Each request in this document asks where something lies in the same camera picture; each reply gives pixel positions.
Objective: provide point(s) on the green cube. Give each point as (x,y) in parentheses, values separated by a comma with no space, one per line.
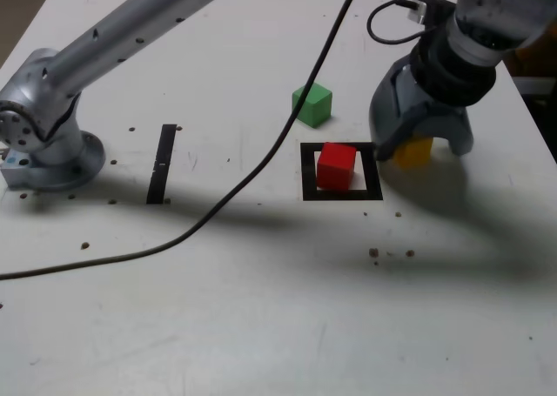
(313,104)

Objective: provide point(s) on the orange-brown background object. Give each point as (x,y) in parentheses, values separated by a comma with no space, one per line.
(537,52)

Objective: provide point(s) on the red cube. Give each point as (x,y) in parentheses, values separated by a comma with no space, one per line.
(335,165)

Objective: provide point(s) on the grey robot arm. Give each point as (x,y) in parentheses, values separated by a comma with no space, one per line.
(87,52)

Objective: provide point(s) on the black tape square outline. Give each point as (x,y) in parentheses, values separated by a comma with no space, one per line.
(339,196)

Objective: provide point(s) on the black tape strip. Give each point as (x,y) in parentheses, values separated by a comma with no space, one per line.
(161,165)

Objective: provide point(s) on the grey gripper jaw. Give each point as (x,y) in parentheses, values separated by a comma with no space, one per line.
(387,109)
(457,124)

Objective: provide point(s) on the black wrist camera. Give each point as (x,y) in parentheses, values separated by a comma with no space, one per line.
(428,8)

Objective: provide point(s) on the yellow cube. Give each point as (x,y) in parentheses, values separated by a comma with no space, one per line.
(413,156)

